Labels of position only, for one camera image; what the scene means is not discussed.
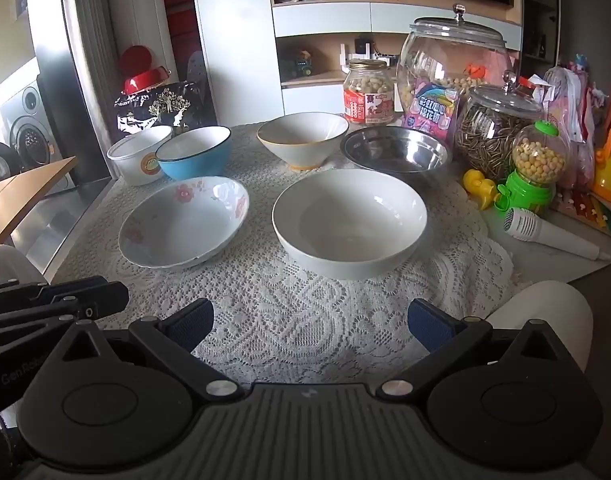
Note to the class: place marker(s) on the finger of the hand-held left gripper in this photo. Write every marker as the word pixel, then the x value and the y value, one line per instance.
pixel 92 282
pixel 105 300

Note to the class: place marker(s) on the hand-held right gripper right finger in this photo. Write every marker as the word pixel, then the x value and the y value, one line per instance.
pixel 428 322

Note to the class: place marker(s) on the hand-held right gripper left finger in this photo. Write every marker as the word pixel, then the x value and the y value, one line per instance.
pixel 193 322

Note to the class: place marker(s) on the white bowl with orange logo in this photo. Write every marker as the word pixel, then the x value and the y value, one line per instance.
pixel 135 160

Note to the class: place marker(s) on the blue bowl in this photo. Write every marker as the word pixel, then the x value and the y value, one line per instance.
pixel 200 162

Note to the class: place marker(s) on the stainless steel bowl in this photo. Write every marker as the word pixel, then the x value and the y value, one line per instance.
pixel 395 150

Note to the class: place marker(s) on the white bowl with yellow rim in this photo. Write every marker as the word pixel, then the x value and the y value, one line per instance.
pixel 305 152

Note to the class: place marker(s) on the white rounded chair back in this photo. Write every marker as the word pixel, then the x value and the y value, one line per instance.
pixel 5 260
pixel 540 305

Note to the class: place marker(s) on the white floral plate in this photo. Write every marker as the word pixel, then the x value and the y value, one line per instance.
pixel 185 225

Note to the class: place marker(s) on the white lace tablecloth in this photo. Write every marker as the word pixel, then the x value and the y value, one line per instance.
pixel 295 320

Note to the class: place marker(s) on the wooden table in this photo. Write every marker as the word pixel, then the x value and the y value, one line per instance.
pixel 20 195

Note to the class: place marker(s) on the large plain white bowl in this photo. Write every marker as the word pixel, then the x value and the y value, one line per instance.
pixel 350 220

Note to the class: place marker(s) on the small yellow duck toy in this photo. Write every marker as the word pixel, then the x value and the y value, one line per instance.
pixel 478 187

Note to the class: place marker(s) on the white toy microphone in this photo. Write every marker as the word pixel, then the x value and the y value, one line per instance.
pixel 545 232

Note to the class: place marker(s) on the grey speaker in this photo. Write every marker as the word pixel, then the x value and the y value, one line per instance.
pixel 27 130

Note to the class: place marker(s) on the black snack bag gold print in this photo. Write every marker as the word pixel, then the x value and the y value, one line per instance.
pixel 145 110

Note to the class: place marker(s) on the green candy dispenser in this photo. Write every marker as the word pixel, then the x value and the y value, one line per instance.
pixel 535 160

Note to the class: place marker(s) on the glass jar of sunflower seeds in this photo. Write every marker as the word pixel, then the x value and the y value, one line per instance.
pixel 490 130

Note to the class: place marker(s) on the colourful toy xylophone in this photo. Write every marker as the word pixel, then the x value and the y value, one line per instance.
pixel 600 215

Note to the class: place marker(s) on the pink candy packet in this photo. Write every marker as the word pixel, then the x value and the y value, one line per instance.
pixel 430 110

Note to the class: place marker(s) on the plastic jar with red label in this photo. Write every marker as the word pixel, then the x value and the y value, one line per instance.
pixel 368 105

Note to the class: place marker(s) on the red round lid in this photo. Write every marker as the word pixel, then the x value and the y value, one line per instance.
pixel 134 60

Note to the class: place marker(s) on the orange yellow duck toy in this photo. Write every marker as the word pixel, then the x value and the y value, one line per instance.
pixel 610 170

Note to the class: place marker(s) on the pink plastic bag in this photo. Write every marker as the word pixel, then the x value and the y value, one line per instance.
pixel 568 105

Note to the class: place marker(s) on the large round glass jar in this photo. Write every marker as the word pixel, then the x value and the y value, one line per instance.
pixel 450 55

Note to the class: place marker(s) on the white router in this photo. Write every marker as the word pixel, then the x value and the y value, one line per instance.
pixel 358 57

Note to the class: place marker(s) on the green toy tractor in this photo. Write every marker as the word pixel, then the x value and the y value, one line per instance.
pixel 298 65

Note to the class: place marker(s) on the dark wooden shelf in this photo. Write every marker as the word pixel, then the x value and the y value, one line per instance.
pixel 535 35

